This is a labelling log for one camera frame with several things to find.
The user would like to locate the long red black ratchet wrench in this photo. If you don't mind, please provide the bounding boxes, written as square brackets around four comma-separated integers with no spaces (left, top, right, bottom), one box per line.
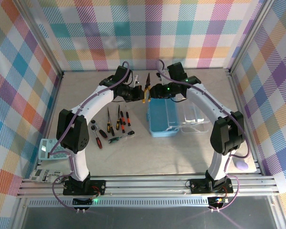
[91,120,103,149]

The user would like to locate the orange black precision screwdriver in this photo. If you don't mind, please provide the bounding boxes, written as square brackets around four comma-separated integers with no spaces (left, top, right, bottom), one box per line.
[124,105,131,126]
[120,110,126,134]

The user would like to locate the yellow-handled long nose pliers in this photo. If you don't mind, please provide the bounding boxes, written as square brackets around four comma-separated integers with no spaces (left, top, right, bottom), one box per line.
[142,73,152,104]

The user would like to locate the small controller board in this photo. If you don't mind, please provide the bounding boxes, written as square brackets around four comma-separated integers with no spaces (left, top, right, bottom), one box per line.
[72,198,98,207]
[208,197,229,206]

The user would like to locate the printed paper packet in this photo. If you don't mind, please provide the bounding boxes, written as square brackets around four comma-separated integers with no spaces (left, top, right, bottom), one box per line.
[30,168,64,184]

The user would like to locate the light blue calculator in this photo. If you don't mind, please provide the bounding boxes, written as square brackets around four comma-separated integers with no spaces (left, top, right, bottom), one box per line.
[39,139,70,161]

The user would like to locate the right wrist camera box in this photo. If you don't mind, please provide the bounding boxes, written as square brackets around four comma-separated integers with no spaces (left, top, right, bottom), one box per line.
[157,71,169,84]

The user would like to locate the aluminium mounting rail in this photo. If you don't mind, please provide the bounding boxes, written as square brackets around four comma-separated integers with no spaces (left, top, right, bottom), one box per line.
[16,175,281,198]

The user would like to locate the aluminium frame post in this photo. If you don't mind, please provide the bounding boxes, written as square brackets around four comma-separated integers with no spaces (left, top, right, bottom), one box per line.
[19,0,64,78]
[228,0,275,74]

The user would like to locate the blue toolbox with clear lid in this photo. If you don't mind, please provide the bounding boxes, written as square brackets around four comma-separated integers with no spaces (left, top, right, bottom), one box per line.
[147,96,211,138]

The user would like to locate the slotted cable duct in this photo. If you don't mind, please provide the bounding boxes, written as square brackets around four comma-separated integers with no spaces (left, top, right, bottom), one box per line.
[28,199,210,207]

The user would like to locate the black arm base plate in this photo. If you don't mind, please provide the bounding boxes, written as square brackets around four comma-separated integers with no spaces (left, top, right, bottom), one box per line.
[63,180,107,196]
[190,177,234,194]

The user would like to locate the green-handled ratchet wrench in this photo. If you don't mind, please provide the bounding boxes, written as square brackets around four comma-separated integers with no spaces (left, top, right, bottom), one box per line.
[108,130,136,144]

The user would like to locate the aluminium side rail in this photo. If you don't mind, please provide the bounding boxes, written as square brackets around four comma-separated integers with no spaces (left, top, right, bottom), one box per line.
[35,71,65,172]
[228,69,265,176]

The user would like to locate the purple cable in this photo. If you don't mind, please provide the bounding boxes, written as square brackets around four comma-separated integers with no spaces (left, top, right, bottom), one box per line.
[156,59,251,212]
[50,61,131,211]

